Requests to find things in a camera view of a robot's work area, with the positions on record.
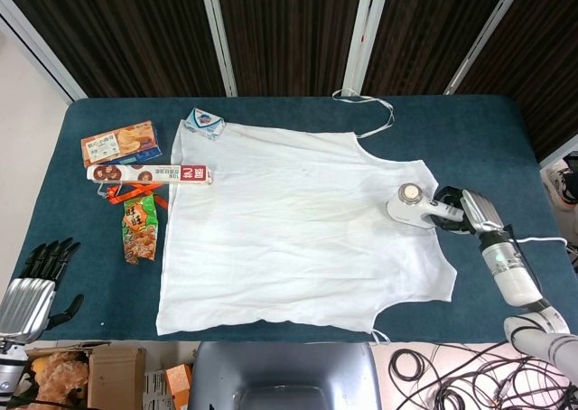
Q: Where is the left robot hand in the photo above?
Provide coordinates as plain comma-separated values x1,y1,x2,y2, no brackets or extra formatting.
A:
0,237,86,343

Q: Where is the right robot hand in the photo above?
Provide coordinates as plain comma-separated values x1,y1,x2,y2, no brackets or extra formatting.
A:
432,184,506,238

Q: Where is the white handheld garment steamer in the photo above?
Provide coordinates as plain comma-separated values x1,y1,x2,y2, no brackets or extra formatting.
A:
385,182,466,230

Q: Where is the white sleeveless shirt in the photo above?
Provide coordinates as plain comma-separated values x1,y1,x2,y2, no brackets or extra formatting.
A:
155,121,458,337

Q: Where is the teal table cover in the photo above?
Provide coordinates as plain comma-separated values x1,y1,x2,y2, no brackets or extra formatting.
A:
0,94,559,343

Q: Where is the white sneaker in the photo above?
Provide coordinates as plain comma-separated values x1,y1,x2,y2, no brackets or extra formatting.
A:
540,154,578,212

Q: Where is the brown plush toy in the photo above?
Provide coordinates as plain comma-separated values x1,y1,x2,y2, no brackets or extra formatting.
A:
24,350,91,406

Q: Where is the brown cardboard box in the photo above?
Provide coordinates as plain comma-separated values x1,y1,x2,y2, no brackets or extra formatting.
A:
88,346,146,410

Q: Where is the green orange snack bag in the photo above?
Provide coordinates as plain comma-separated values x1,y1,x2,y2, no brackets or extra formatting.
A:
122,193,159,266

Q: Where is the long white ribbon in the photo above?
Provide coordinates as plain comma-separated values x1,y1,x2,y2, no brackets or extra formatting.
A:
331,89,396,139

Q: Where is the orange red ribbon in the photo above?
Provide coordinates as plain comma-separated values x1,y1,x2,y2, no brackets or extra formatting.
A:
97,182,171,212

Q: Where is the white printed carton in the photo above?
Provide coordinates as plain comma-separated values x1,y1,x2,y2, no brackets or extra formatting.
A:
143,371,168,410

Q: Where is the small orange carton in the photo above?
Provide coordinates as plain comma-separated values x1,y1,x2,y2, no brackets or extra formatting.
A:
164,363,193,410

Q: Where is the long chocolate cookie box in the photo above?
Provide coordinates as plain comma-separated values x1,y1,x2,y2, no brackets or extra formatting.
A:
86,163,214,188

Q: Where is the orange biscuit box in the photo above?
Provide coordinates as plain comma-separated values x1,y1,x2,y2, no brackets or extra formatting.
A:
80,120,163,167

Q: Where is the blue white soap box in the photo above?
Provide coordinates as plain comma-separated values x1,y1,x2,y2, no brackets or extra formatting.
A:
182,107,227,141

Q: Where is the dark folding partition screen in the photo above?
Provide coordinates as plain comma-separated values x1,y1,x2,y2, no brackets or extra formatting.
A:
0,0,578,163

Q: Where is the white cable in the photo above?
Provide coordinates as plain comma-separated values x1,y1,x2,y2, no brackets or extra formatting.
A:
513,235,572,249

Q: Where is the black cable tangle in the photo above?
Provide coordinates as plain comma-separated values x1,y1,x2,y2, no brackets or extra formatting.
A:
388,340,578,410

